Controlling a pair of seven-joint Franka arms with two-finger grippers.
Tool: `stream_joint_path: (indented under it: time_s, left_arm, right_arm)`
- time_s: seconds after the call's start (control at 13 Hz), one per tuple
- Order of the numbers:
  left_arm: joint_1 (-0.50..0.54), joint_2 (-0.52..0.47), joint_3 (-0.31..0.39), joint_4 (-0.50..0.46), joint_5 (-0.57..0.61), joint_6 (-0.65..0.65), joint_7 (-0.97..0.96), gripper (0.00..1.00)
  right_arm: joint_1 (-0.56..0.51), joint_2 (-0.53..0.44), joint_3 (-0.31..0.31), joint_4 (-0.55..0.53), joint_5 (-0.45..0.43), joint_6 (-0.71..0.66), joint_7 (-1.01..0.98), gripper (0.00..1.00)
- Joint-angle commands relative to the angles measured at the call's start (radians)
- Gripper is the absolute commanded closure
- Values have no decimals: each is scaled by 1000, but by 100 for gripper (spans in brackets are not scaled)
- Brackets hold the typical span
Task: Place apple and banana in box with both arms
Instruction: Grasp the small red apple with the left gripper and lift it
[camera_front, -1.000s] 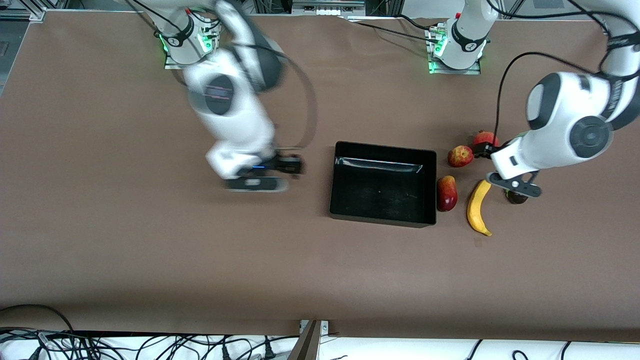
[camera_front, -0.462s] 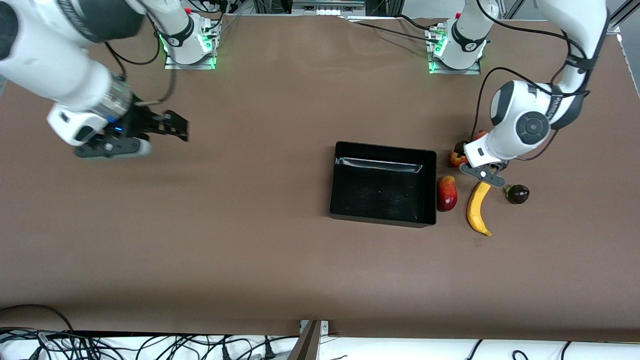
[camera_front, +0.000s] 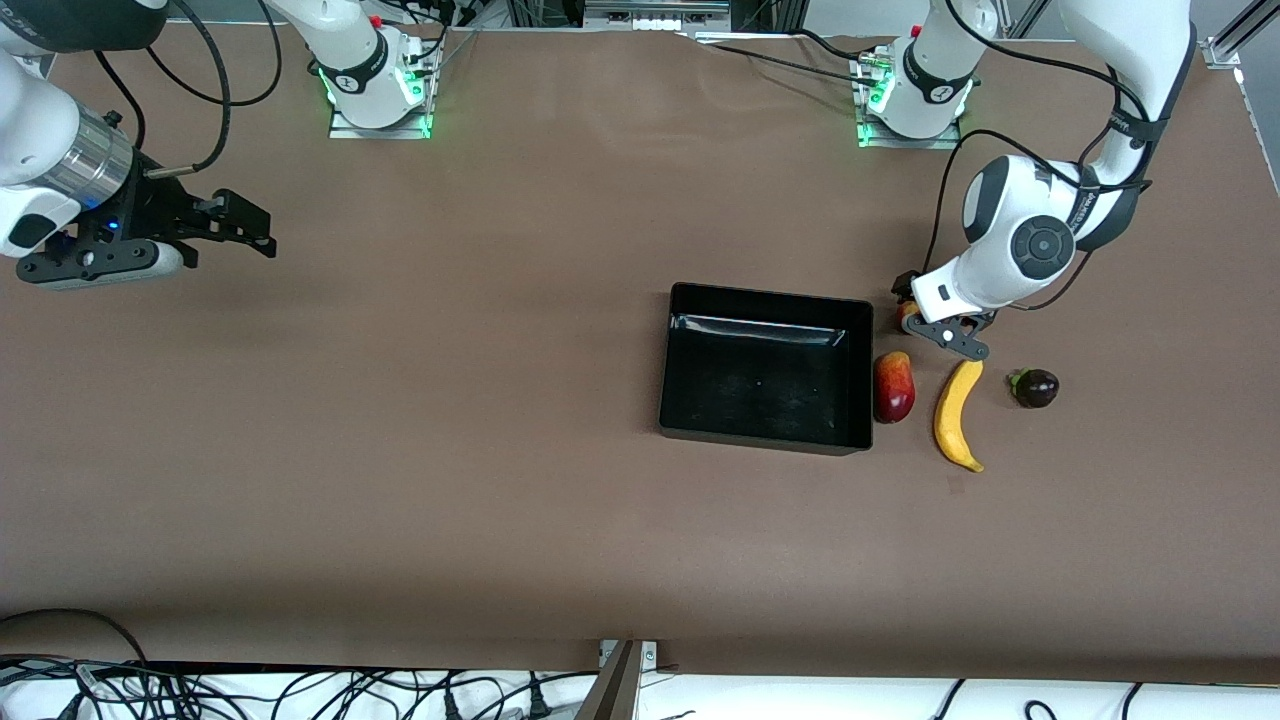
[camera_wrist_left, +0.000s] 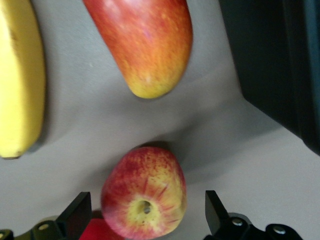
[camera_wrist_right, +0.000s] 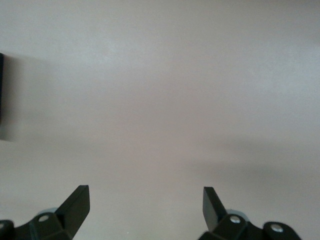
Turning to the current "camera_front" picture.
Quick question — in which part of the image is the black plastic box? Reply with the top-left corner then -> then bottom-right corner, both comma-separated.
658,282 -> 876,457

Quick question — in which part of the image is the yellow banana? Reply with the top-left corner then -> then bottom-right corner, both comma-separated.
933,357 -> 987,474

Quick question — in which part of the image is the red mango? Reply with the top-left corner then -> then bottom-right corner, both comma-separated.
872,351 -> 917,425

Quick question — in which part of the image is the dark purple mangosteen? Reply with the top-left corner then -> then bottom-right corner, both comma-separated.
1007,367 -> 1061,410

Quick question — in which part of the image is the brown table mat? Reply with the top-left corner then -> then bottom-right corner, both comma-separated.
0,20 -> 1280,687

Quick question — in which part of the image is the white board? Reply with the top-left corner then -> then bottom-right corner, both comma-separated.
0,660 -> 1280,720

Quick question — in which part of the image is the black cable with metal connector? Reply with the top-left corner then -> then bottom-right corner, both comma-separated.
143,0 -> 235,181

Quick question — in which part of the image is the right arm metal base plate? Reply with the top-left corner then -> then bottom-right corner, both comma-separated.
328,38 -> 435,141

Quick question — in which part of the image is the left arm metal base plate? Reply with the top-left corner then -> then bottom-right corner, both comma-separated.
853,45 -> 964,151

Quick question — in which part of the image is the black looping cable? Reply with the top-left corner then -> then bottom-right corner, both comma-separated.
145,0 -> 284,107

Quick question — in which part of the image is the long black cable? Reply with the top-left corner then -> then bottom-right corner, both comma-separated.
690,35 -> 881,87

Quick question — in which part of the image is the short black cable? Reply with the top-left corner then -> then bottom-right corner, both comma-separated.
790,28 -> 867,61

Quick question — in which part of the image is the aluminium frame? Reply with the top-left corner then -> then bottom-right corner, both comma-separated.
505,0 -> 801,33

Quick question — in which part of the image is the black arching cable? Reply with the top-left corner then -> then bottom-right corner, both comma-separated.
0,608 -> 151,669

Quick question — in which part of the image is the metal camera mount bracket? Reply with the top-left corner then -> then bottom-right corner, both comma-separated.
575,638 -> 661,720

